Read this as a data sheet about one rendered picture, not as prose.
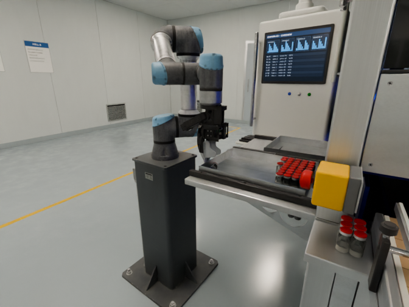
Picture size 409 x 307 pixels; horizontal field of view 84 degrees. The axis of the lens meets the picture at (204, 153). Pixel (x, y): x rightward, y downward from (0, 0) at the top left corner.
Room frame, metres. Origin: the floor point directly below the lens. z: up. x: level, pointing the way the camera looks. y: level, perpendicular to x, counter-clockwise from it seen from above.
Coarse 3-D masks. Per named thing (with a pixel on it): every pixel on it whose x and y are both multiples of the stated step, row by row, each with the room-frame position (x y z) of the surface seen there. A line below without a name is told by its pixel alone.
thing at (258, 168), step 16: (208, 160) 0.77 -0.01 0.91; (224, 160) 0.87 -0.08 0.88; (240, 160) 0.87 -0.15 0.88; (256, 160) 0.87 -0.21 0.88; (272, 160) 0.84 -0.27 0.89; (224, 176) 0.67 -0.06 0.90; (240, 176) 0.64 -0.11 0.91; (256, 176) 0.71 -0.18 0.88; (272, 176) 0.71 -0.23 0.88; (304, 192) 0.54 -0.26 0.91
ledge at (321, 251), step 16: (320, 224) 0.44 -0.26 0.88; (320, 240) 0.39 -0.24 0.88; (368, 240) 0.39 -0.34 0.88; (304, 256) 0.35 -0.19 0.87; (320, 256) 0.34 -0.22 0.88; (336, 256) 0.34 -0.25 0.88; (352, 256) 0.34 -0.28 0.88; (368, 256) 0.34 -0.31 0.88; (336, 272) 0.32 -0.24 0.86; (352, 272) 0.31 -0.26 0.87; (368, 272) 0.31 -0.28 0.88
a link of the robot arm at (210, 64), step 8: (200, 56) 0.75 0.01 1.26; (208, 56) 0.73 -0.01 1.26; (216, 56) 0.73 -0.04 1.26; (200, 64) 0.75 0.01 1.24; (208, 64) 0.73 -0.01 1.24; (216, 64) 0.73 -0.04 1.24; (200, 72) 0.75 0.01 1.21; (208, 72) 0.73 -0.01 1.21; (216, 72) 0.73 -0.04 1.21; (200, 80) 0.75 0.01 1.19; (208, 80) 0.73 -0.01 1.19; (216, 80) 0.73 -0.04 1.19; (200, 88) 0.75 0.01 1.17; (208, 88) 0.73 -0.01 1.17; (216, 88) 0.73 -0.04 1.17
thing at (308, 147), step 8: (280, 136) 1.16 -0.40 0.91; (288, 136) 1.14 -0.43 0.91; (272, 144) 1.04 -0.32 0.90; (280, 144) 1.10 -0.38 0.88; (288, 144) 1.10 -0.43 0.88; (296, 144) 1.10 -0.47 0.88; (304, 144) 1.10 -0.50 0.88; (312, 144) 1.08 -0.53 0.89; (320, 144) 1.06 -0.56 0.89; (280, 152) 0.91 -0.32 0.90; (288, 152) 0.89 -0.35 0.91; (296, 152) 0.88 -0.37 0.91; (304, 152) 0.97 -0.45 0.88; (312, 152) 0.97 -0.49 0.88; (320, 152) 0.97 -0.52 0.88
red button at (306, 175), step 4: (304, 172) 0.43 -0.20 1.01; (308, 172) 0.43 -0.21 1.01; (312, 172) 0.43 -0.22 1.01; (300, 176) 0.43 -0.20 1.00; (304, 176) 0.42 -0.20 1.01; (308, 176) 0.42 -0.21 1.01; (312, 176) 0.43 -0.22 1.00; (300, 180) 0.42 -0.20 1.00; (304, 180) 0.42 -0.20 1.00; (308, 180) 0.41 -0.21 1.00; (312, 180) 0.42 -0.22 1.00; (300, 184) 0.42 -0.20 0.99; (304, 184) 0.42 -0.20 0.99; (308, 184) 0.41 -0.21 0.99; (304, 188) 0.42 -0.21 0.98; (308, 188) 0.42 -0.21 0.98
